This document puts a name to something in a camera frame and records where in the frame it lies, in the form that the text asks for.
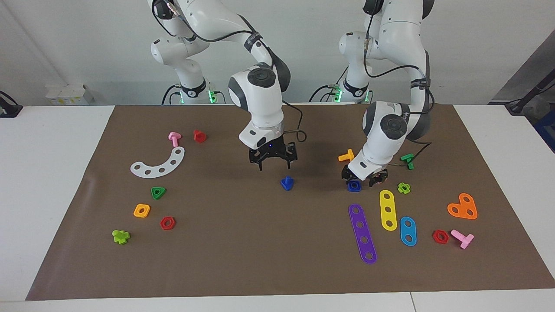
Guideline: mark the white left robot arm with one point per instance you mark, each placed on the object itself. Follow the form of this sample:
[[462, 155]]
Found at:
[[390, 125]]

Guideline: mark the red hexagon plastic nut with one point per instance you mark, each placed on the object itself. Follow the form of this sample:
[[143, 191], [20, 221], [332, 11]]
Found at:
[[435, 237], [172, 225]]

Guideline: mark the blue square plastic nut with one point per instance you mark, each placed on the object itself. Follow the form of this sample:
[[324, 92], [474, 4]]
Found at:
[[349, 187]]

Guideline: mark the yellow three-hole strip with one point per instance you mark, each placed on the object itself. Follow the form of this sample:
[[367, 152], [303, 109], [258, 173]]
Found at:
[[387, 203]]

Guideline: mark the black clamp device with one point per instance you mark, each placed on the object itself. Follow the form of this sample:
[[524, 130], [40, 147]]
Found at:
[[8, 110]]

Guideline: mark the orange three-hole corner plate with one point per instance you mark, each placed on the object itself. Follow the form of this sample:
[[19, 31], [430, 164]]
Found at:
[[463, 208]]

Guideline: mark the pink plastic screw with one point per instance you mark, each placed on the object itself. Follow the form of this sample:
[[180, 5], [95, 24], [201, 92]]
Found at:
[[462, 238], [174, 138]]

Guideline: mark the white cardboard box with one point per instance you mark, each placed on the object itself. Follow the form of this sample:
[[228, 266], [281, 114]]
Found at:
[[65, 95]]

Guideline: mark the purple four-hole strip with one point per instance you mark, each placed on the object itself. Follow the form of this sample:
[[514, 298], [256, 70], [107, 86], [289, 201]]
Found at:
[[358, 218]]

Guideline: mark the orange square plastic nut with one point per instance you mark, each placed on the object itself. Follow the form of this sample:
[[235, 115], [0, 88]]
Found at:
[[136, 213]]

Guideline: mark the orange plastic screw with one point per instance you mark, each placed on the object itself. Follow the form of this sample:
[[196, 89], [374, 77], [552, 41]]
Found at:
[[345, 157]]

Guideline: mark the blue two-hole strip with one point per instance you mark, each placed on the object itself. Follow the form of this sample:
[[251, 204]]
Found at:
[[408, 231]]

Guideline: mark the white curved five-hole plate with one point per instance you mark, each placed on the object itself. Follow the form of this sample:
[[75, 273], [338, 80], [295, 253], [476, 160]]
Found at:
[[155, 171]]

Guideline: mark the red plastic screw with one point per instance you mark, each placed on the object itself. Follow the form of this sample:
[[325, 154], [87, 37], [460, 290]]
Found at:
[[199, 136]]

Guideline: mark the lime green cross nut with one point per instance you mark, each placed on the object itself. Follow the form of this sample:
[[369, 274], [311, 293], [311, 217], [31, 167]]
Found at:
[[399, 187]]

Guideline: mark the brown table mat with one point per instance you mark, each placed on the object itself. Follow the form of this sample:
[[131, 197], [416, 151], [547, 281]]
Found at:
[[260, 242]]

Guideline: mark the green triangle plastic nut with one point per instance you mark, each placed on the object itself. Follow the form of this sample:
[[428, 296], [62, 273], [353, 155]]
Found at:
[[163, 190]]

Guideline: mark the blue crate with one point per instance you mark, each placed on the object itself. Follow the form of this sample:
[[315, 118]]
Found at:
[[547, 130]]

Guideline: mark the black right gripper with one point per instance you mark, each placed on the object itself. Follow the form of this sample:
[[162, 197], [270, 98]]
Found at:
[[273, 151]]

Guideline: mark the blue plastic screw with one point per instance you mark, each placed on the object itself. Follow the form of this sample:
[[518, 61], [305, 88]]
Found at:
[[287, 184]]

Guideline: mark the lime green plastic screw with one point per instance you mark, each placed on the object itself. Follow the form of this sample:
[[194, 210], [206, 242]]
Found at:
[[120, 236]]

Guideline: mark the black stand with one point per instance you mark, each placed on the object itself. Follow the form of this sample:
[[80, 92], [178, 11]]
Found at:
[[527, 97]]

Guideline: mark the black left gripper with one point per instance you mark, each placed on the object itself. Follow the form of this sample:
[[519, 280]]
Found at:
[[373, 174]]

